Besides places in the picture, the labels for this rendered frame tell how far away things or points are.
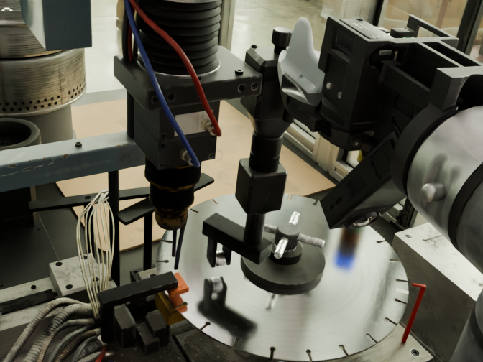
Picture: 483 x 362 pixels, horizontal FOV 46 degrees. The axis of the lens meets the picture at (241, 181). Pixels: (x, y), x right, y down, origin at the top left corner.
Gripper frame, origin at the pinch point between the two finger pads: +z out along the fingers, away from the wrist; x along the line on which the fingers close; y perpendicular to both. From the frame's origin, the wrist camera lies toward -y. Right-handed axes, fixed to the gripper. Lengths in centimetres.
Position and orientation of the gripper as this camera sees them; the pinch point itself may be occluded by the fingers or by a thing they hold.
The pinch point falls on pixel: (301, 66)
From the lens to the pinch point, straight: 51.6
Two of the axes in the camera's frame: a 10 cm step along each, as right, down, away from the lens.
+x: -9.3, 1.1, -3.5
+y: 1.0, -8.4, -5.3
